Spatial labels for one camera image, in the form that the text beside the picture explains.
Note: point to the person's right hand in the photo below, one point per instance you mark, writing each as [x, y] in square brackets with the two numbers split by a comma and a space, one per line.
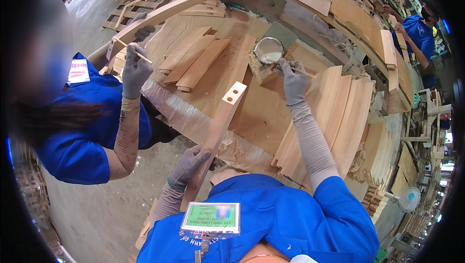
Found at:
[295, 87]

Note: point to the person's left hand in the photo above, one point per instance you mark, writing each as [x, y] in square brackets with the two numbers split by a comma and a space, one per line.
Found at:
[187, 168]

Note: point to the person's right fingers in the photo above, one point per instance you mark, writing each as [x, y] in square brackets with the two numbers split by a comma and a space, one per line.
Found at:
[290, 69]

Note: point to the thin wooden glue stick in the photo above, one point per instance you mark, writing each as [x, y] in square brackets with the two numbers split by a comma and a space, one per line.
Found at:
[308, 73]

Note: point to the wooden leg with two holes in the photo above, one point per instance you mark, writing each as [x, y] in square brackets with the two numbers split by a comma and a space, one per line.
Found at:
[223, 117]

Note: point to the glue-crusted wooden block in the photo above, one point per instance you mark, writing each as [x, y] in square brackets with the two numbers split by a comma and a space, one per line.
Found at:
[263, 72]

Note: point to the round metal glue tin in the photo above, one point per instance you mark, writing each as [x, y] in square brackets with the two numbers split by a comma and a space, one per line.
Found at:
[268, 50]

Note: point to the grey-green square pad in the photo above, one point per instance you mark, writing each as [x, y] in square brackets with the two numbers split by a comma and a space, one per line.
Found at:
[283, 34]

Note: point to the long narrow wooden plank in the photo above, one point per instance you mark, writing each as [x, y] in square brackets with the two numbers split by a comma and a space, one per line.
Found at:
[244, 59]

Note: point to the stack of curved wooden slats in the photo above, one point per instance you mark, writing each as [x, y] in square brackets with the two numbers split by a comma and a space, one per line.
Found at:
[341, 117]

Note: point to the short wooden plank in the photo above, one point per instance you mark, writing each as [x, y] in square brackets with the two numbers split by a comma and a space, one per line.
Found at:
[203, 65]
[190, 59]
[183, 48]

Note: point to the clear plastic wrap sheet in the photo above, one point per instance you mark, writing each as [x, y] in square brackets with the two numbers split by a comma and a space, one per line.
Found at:
[178, 110]

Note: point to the pile of stacked wooden slats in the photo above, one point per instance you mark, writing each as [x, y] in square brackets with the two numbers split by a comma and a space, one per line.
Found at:
[377, 161]

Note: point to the wooden workshop racks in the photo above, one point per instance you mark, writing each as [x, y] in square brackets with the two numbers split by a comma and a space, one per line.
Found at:
[428, 117]

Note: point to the person's body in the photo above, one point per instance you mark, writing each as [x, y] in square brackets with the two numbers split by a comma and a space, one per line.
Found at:
[290, 219]

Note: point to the white standing fan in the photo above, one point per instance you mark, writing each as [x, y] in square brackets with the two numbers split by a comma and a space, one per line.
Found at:
[408, 199]

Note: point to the wooden pallet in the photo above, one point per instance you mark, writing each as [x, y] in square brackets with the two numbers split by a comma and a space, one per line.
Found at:
[121, 17]

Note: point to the stack of wooden frames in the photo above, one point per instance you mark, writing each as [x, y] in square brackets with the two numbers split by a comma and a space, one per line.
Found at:
[32, 186]

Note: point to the upright wooden post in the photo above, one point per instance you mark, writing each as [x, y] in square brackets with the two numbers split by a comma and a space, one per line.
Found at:
[388, 48]

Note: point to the long curved wooden rail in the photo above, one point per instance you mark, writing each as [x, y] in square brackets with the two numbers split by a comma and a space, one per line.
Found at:
[156, 17]

